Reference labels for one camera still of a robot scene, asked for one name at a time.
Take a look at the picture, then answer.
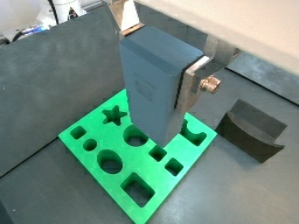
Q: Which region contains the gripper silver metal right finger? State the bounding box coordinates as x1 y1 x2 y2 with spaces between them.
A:
174 35 239 113

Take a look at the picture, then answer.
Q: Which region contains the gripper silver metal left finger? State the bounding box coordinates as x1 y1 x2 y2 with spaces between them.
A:
106 0 145 37

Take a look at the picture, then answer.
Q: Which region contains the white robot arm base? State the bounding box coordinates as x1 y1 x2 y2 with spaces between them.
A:
0 0 88 45

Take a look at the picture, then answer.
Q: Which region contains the dark grey curved block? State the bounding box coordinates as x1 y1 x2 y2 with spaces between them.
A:
216 99 287 163

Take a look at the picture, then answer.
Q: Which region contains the dark grey raised panel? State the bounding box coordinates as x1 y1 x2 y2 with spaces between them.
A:
0 6 124 177

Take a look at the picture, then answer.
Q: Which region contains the green shape sorter board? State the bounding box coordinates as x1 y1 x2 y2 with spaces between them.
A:
58 91 216 224

